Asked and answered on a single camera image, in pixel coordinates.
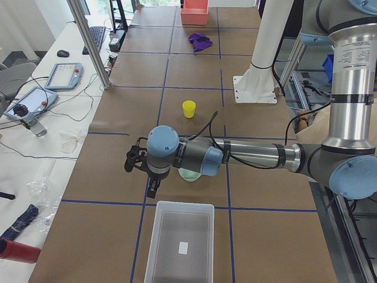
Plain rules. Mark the grey office chair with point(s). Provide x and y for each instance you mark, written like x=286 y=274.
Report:
x=13 y=77

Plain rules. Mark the far teach pendant tablet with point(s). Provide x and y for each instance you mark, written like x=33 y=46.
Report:
x=64 y=76

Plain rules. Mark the purple cloth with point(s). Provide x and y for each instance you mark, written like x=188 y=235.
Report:
x=199 y=41

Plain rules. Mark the person in beige shirt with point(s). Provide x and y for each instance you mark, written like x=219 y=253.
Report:
x=314 y=130

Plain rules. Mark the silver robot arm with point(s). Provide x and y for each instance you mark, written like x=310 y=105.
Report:
x=344 y=162

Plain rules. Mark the aluminium frame post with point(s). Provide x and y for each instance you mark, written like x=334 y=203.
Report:
x=81 y=21

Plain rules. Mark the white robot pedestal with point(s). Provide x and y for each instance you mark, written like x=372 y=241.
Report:
x=256 y=85

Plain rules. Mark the clear plastic storage box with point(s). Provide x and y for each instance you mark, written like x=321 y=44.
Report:
x=187 y=222

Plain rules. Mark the black keyboard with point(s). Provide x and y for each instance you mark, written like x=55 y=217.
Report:
x=98 y=34

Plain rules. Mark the pink plastic bin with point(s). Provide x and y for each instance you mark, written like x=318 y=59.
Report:
x=194 y=12

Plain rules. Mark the red cylinder bottle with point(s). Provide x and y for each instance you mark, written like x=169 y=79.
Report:
x=19 y=252

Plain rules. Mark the black power adapter box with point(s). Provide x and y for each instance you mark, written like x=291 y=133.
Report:
x=117 y=41

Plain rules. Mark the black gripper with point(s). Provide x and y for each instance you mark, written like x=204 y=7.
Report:
x=155 y=176

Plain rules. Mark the yellow plastic cup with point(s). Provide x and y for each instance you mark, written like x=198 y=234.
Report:
x=189 y=108

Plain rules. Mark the white label in box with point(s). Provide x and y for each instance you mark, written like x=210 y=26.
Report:
x=183 y=248

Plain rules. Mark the teach pendant tablet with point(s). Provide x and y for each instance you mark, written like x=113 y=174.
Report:
x=38 y=100
x=64 y=76

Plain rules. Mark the light green ceramic bowl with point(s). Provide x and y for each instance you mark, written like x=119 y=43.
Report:
x=188 y=175

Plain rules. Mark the black computer mouse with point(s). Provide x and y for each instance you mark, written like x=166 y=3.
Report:
x=63 y=54

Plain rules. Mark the clear water bottle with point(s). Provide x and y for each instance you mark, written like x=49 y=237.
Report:
x=29 y=120

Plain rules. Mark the near teach pendant tablet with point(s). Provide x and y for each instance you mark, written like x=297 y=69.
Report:
x=38 y=100

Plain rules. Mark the crumpled white tissue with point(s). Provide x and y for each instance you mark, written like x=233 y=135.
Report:
x=71 y=141

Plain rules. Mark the folded blue umbrella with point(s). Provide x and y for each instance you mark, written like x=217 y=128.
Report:
x=21 y=223

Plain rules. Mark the crumpled clear plastic wrap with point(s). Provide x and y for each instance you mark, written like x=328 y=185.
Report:
x=46 y=200

